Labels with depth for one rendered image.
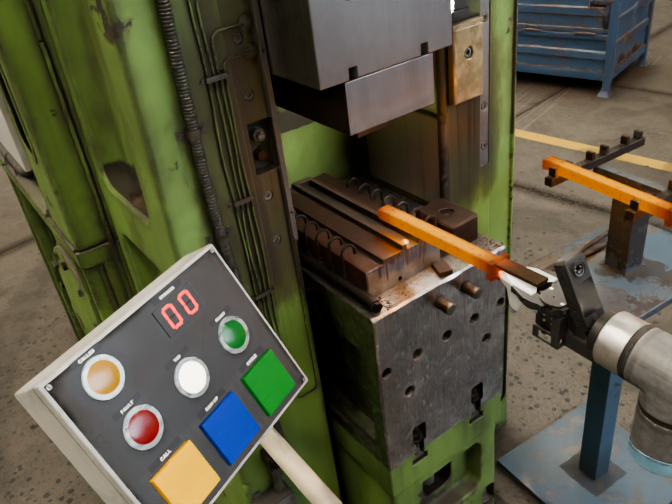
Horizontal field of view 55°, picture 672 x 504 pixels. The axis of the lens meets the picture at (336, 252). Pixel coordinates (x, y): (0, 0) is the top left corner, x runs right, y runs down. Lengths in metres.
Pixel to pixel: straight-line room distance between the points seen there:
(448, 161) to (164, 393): 0.90
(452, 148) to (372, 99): 0.43
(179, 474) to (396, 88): 0.72
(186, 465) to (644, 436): 0.66
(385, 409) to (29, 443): 1.59
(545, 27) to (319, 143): 3.47
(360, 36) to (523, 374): 1.65
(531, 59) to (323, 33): 4.13
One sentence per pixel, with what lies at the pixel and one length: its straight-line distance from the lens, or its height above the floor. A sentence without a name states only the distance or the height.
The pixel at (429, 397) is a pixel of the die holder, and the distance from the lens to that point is 1.53.
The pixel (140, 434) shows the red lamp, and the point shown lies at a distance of 0.91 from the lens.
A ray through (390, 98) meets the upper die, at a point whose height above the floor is 1.31.
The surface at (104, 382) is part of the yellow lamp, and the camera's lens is 0.89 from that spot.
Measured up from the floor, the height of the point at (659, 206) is 1.04.
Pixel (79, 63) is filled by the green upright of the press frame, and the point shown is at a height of 1.39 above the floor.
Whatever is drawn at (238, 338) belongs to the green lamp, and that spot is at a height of 1.08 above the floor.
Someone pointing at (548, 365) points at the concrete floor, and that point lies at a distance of 2.54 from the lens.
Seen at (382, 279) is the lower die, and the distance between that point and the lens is 1.33.
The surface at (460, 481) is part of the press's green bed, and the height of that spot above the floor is 0.16.
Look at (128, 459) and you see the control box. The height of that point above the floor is 1.08.
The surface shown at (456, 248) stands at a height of 1.05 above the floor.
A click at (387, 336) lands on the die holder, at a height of 0.86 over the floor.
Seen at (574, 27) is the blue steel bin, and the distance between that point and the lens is 4.95.
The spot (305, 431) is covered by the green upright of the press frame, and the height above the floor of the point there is 0.51.
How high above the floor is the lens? 1.71
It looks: 32 degrees down
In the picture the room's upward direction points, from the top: 8 degrees counter-clockwise
